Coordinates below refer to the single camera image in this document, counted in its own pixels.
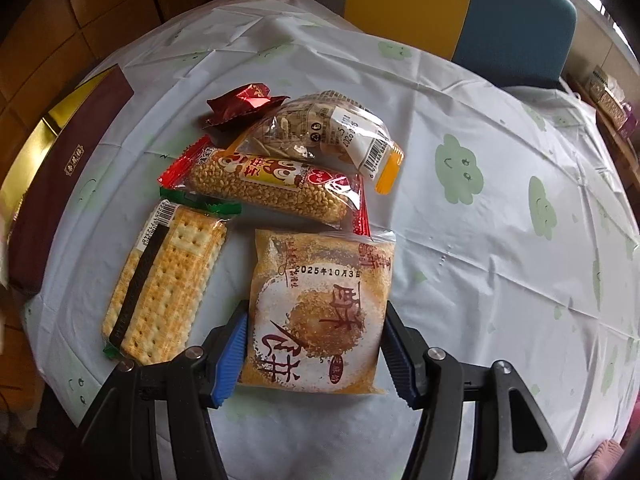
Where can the dark red foil packet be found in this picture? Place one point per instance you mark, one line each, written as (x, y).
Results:
(240, 102)

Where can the wooden wardrobe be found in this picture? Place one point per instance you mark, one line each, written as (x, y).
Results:
(125, 0)

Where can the person's pink clothing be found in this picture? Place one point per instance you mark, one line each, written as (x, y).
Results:
(607, 460)

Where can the cracker packet green ends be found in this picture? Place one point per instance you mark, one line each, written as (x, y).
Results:
(160, 285)

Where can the crumbly pastry clear packet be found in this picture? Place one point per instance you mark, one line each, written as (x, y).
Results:
(310, 310)

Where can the grey yellow blue chair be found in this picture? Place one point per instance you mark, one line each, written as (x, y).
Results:
(400, 0)

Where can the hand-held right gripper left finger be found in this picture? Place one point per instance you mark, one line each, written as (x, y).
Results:
(230, 360)

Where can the patterned tissue box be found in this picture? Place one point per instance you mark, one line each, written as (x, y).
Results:
(612, 105)

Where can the wooden side table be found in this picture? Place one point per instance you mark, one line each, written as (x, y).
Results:
(625, 155)

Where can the puffed rice bar packet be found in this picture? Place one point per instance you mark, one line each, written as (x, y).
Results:
(270, 187)

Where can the maroon gift box gold inside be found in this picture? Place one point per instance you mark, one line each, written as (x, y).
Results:
(65, 185)

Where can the purple packet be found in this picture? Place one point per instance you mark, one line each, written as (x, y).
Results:
(631, 125)

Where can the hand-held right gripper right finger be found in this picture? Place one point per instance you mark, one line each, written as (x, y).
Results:
(400, 360)

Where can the clear seed packet orange edges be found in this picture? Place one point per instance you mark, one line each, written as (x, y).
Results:
(310, 125)

